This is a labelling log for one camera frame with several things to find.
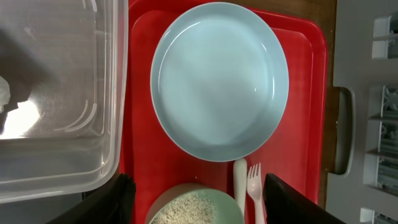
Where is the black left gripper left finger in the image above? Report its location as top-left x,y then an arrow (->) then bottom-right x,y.
48,174 -> 136,224

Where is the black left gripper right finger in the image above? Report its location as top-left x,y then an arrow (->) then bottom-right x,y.
263,173 -> 345,224

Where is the white plastic fork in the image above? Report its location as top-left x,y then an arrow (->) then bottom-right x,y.
246,163 -> 265,224

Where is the white plastic spoon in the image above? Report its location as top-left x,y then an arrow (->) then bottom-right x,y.
233,158 -> 248,216

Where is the green bowl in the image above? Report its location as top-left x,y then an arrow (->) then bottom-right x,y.
145,183 -> 244,224

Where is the white rice pile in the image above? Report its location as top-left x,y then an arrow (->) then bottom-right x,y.
151,191 -> 216,224

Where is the light blue plate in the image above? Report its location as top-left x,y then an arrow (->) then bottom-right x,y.
150,2 -> 289,162

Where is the white tissue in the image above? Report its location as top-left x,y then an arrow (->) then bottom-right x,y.
0,77 -> 11,113

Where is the grey dishwasher rack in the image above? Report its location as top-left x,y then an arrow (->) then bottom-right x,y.
326,0 -> 397,223

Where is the clear plastic waste bin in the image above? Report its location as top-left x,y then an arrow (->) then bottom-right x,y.
1,0 -> 128,203

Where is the red serving tray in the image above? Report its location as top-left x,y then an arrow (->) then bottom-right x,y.
119,0 -> 327,224

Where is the black plastic tray bin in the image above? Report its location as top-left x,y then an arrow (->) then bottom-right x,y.
0,194 -> 83,224

